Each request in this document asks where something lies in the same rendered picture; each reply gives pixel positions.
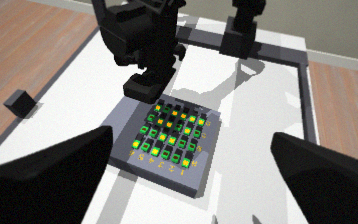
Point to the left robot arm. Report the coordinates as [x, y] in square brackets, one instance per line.
[131, 26]

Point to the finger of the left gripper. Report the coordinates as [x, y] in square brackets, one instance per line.
[170, 73]
[165, 83]

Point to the black metal support frame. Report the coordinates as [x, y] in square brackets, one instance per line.
[100, 10]

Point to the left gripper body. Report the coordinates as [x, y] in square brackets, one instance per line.
[159, 58]

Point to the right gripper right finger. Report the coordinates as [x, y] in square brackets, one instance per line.
[323, 182]

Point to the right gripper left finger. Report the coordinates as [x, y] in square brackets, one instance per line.
[55, 185]

